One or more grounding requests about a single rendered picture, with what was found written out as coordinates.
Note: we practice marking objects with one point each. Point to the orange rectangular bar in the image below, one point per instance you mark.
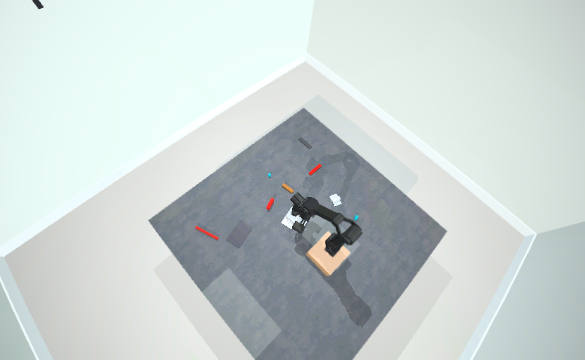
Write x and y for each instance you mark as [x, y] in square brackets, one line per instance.
[287, 188]

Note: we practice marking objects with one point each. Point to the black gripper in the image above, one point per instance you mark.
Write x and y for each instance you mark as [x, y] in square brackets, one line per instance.
[299, 226]

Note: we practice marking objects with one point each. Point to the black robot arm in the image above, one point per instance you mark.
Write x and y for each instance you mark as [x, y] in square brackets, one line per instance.
[310, 208]

